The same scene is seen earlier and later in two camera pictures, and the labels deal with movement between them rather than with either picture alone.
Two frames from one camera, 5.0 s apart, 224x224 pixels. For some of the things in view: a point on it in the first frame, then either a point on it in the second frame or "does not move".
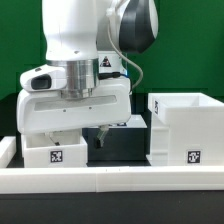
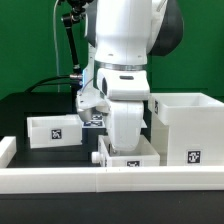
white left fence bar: [8, 148] does not move
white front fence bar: [112, 179] does not move
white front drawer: [41, 152] → [145, 155]
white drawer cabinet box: [187, 130] does not move
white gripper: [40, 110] → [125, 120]
